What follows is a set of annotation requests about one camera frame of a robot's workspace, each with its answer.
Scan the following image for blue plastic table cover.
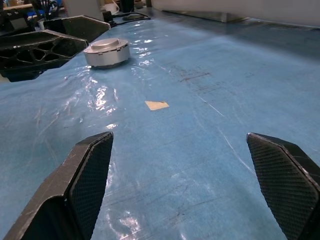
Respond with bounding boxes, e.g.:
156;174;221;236
0;14;320;240

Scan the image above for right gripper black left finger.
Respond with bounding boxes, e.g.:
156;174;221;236
1;131;115;240

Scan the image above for silver motor lid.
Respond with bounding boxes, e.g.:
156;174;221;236
83;37;130;55

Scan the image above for black cable behind table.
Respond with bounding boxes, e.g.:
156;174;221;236
111;11;152;26

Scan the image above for small beige tape scrap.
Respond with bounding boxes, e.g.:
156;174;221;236
144;100;170;111

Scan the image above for silver motor housing copper windings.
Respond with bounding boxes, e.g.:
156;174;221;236
84;48;131;69

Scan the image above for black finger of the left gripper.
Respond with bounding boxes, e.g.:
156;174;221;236
0;29;90;83
43;15;111;44

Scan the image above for white cabinet panel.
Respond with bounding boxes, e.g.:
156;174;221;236
63;0;105;21

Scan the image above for grey metal rail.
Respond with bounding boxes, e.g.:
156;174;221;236
161;9;251;24

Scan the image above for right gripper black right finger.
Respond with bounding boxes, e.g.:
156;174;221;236
245;132;320;240

